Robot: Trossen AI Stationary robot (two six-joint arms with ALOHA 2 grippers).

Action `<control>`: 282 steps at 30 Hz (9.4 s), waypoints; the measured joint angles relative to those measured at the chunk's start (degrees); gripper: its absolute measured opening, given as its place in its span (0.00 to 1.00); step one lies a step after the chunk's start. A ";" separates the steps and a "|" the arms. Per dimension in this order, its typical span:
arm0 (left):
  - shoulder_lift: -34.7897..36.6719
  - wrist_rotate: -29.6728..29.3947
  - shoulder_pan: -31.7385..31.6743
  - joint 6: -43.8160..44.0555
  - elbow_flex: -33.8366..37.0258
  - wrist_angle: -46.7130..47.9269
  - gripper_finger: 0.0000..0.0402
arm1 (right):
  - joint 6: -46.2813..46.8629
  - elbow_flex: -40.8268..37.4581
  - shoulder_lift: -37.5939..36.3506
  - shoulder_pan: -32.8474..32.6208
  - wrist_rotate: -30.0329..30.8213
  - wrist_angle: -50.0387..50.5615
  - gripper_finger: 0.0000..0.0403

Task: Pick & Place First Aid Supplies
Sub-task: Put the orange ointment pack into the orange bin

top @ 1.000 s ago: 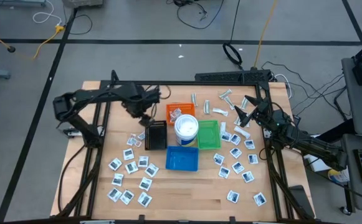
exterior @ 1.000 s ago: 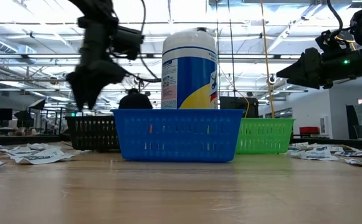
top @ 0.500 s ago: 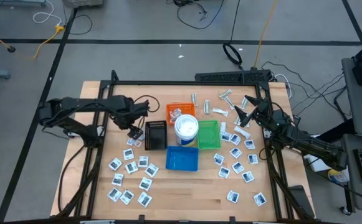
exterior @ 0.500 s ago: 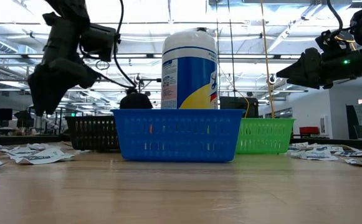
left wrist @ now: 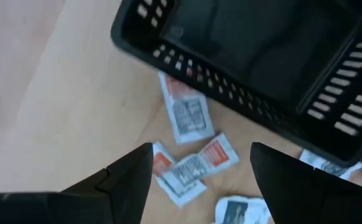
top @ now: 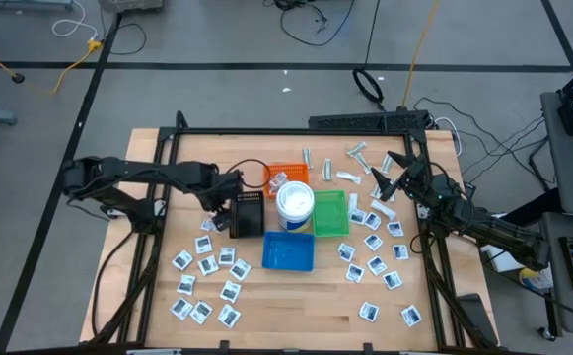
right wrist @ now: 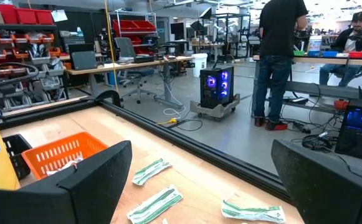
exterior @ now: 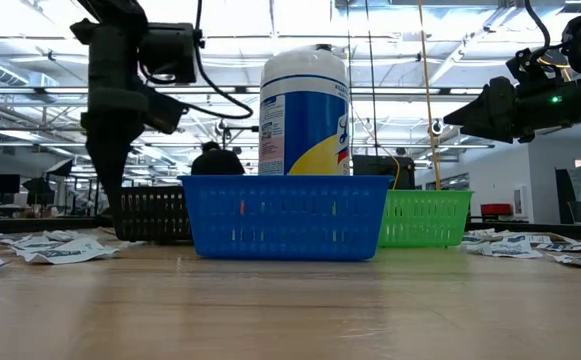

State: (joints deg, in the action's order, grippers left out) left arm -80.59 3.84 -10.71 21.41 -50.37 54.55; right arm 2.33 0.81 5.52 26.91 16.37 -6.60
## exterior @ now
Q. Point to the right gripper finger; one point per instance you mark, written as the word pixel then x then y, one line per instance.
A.
pixel 495 107
pixel 500 136

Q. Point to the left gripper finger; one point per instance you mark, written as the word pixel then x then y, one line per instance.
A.
pixel 107 170
pixel 131 150

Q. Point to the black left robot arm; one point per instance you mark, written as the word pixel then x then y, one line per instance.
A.
pixel 170 52

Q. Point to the black plastic basket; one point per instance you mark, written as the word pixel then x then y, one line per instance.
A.
pixel 155 215

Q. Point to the black equipment silhouette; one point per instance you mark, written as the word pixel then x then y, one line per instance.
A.
pixel 39 190

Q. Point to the person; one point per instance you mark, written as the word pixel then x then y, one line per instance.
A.
pixel 217 162

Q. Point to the dark room divider panel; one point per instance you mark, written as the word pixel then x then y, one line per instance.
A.
pixel 565 195

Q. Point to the small black monitor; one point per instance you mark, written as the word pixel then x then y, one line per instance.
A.
pixel 1 184

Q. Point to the green plastic basket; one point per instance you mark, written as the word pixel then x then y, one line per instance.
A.
pixel 425 220

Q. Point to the black display screen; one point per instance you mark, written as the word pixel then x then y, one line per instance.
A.
pixel 380 172

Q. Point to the blue plastic basket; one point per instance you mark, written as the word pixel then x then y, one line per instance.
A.
pixel 285 220

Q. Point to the white disinfecting wipes canister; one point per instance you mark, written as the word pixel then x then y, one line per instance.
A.
pixel 305 115

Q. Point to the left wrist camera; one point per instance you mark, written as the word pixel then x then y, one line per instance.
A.
pixel 166 112

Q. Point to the framed wall picture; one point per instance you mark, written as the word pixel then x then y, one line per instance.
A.
pixel 519 200

